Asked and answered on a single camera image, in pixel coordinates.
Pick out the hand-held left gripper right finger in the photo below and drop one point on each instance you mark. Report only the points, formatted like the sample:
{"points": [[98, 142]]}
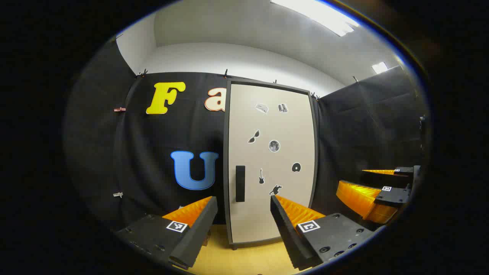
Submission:
{"points": [[286, 236]]}

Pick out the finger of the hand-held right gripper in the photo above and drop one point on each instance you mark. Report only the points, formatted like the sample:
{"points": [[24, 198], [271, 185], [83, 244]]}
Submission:
{"points": [[405, 172], [395, 195]]}

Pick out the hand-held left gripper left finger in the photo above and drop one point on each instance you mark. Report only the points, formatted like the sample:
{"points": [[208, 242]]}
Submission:
{"points": [[198, 233]]}

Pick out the dark grey cabinet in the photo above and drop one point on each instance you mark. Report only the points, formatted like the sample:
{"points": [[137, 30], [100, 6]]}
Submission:
{"points": [[226, 160]]}

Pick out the small ceiling light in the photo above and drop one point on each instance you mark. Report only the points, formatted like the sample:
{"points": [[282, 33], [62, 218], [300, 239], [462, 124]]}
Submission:
{"points": [[379, 67]]}

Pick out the black backdrop cloth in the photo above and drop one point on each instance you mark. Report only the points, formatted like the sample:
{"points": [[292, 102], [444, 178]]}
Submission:
{"points": [[153, 133]]}

